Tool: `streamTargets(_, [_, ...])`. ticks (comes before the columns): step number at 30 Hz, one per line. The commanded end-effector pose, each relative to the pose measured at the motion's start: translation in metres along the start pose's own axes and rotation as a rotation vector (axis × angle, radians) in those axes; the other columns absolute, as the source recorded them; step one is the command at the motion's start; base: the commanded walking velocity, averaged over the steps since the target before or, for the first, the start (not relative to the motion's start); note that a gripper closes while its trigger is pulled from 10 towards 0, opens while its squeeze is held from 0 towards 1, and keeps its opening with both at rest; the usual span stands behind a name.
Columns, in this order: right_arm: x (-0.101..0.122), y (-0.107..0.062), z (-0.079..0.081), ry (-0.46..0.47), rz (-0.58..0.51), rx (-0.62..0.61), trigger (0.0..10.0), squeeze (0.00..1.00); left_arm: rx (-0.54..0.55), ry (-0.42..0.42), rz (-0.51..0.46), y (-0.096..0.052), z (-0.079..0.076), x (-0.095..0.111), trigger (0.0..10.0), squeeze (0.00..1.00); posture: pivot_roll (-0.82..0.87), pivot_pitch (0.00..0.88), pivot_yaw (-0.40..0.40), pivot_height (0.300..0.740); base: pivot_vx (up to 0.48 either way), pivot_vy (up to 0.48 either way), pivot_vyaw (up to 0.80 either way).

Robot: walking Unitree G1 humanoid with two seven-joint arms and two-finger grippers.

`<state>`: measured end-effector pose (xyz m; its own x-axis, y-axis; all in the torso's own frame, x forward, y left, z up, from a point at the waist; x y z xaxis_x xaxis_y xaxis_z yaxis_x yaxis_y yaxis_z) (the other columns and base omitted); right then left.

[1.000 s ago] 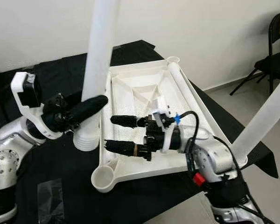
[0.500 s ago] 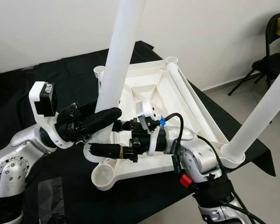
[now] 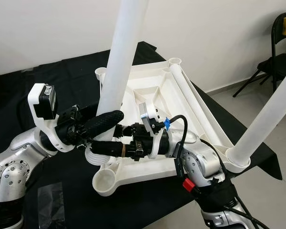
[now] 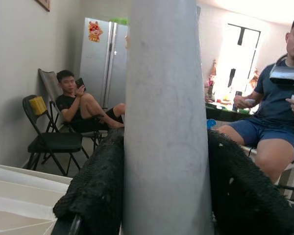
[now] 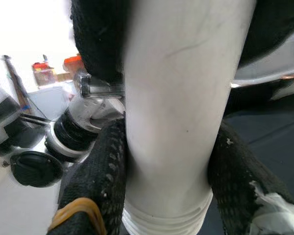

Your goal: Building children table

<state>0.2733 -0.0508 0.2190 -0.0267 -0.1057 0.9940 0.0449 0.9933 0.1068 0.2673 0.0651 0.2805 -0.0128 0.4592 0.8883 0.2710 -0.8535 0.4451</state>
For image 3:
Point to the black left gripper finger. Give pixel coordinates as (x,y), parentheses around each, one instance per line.
(105,123)
(89,110)

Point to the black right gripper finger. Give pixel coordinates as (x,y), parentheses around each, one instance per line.
(108,150)
(127,131)

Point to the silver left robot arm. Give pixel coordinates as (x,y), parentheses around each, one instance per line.
(14,181)

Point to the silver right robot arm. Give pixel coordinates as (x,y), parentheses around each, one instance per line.
(200,167)

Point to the white plastic table top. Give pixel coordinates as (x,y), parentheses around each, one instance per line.
(152,176)

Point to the black table cloth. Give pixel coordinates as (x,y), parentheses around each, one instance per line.
(19,95)

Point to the clear plastic bag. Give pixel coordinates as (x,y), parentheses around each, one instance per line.
(50,205)

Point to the black folding chair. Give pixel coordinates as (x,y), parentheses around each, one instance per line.
(279,64)

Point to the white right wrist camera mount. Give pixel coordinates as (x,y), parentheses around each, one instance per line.
(148,117)

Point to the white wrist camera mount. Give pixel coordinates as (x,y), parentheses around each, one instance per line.
(33,102)
(148,117)

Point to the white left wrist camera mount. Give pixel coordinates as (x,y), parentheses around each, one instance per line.
(33,102)

